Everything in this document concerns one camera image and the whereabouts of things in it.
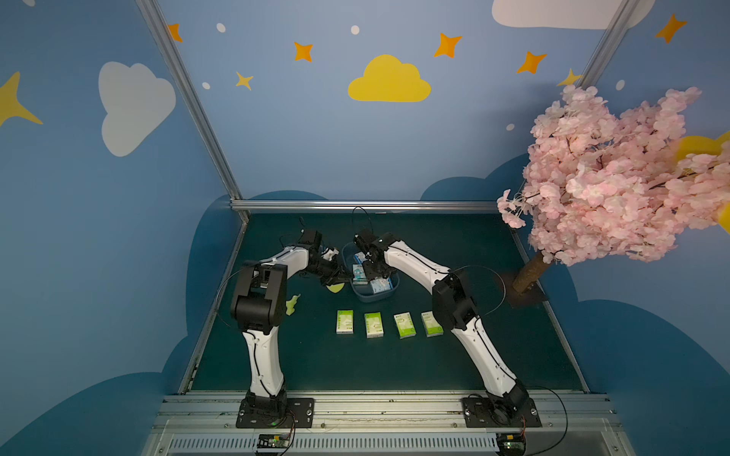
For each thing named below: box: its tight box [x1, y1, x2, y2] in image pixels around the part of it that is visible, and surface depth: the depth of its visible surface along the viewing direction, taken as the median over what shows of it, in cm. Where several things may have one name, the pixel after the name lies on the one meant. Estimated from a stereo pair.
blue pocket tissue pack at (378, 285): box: [369, 277, 394, 294], surface depth 100 cm
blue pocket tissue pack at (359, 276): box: [352, 264, 368, 285], surface depth 100 cm
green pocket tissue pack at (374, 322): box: [364, 311, 385, 339], surface depth 90 cm
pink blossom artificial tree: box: [496, 84, 730, 294], surface depth 62 cm
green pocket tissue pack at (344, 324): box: [335, 309, 354, 335], surface depth 90 cm
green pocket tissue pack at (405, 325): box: [393, 311, 418, 340], surface depth 90 cm
